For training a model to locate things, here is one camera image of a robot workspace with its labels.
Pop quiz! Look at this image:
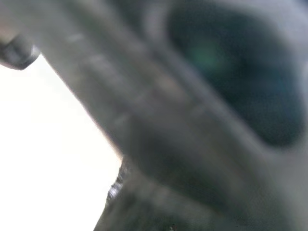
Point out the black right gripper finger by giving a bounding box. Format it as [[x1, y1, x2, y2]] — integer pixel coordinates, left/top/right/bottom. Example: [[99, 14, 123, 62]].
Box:
[[92, 155, 154, 231]]

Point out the dark rounded object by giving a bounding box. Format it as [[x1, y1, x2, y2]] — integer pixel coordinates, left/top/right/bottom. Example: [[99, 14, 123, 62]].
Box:
[[0, 36, 40, 71]]

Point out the metal cup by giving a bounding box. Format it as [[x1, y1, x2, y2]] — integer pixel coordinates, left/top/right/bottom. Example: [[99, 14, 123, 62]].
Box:
[[0, 0, 308, 231]]

